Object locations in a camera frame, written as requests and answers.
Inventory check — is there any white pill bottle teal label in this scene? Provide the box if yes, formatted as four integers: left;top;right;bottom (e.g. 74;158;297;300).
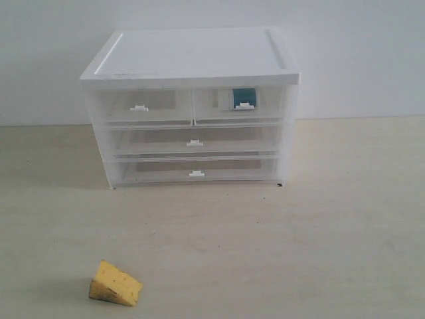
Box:
229;88;258;111

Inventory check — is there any clear drawer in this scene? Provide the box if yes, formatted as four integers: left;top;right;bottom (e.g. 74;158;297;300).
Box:
99;90;193;125
118;156;283;184
193;86;286;126
111;125;282;158

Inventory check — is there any clear bottom drawer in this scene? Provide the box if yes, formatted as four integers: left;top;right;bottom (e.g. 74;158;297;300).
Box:
118;156;283;184

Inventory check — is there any white plastic drawer cabinet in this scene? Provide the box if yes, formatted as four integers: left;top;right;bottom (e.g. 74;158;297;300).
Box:
80;27;300;189

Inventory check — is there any yellow cheese wedge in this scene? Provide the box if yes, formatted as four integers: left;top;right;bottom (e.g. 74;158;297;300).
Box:
88;260;143;307

